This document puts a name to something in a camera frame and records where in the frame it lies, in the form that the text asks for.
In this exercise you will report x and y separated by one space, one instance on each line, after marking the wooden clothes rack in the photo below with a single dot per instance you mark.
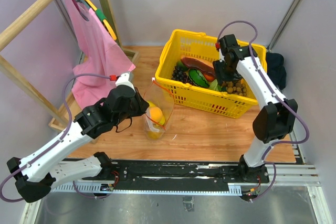
45 62

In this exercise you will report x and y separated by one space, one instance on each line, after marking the aluminium frame post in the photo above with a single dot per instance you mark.
68 34
284 23

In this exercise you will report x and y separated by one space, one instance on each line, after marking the clear zip bag orange zipper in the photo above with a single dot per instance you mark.
161 106

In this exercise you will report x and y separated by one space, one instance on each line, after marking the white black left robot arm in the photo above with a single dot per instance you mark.
37 174

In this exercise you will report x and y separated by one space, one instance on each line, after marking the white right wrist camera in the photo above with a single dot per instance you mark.
217 46

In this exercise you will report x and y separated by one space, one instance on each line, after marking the pink shirt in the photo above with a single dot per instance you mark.
105 57

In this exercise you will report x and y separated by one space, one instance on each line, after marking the orange yellow peach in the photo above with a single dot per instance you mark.
155 113

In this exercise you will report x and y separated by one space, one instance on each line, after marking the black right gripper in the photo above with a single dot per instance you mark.
221 76

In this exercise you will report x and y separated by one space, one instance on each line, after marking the aluminium frame post right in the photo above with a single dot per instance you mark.
284 23

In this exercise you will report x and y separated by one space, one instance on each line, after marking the aluminium frame post left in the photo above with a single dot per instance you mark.
68 34

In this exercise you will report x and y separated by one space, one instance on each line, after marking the green watermelon slice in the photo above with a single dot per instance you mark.
197 78

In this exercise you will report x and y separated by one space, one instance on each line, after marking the brown glazed hot dog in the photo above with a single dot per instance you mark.
198 64

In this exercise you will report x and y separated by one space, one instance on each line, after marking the dark purple grape bunch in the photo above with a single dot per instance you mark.
179 74

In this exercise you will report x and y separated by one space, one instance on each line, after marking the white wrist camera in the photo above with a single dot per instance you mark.
217 46
124 79

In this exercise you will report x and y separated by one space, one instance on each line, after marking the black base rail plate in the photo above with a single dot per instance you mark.
171 176

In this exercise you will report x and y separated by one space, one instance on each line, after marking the green cabbage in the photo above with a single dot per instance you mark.
216 87

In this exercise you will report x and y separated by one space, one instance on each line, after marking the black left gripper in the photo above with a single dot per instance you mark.
142 104

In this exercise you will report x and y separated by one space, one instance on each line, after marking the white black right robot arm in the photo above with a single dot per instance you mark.
277 114

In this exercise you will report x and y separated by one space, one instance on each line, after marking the brown longan bunch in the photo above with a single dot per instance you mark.
234 87

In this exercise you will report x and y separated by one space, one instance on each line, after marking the black cloth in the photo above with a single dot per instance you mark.
276 70

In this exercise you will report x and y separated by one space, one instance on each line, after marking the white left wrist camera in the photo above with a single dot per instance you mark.
124 79

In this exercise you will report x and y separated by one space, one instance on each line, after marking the yellow plastic shopping basket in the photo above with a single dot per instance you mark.
200 46

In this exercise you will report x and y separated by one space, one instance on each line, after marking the green lime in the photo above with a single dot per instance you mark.
180 65

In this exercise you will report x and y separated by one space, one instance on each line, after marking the yellow green clothes hanger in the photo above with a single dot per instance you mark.
99 13

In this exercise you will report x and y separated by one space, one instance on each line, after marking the orange carrot piece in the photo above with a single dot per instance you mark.
209 78

